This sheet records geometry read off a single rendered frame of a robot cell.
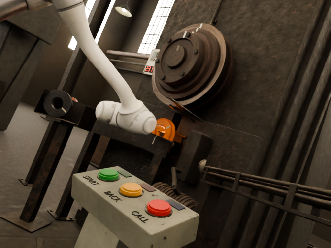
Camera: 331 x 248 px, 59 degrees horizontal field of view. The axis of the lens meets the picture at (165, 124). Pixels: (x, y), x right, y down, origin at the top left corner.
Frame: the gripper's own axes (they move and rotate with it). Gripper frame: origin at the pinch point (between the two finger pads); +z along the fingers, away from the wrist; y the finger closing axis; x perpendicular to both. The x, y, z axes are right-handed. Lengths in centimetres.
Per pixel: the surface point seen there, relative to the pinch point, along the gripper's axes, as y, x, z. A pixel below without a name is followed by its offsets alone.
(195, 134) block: 23.5, 3.5, -3.5
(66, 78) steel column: -637, 27, 254
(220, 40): 16, 51, 1
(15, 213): -52, -72, -36
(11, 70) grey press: -289, 2, 11
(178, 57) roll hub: 2.5, 36.6, -9.6
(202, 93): 18.1, 22.9, -1.3
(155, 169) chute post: 9.0, -19.2, -5.1
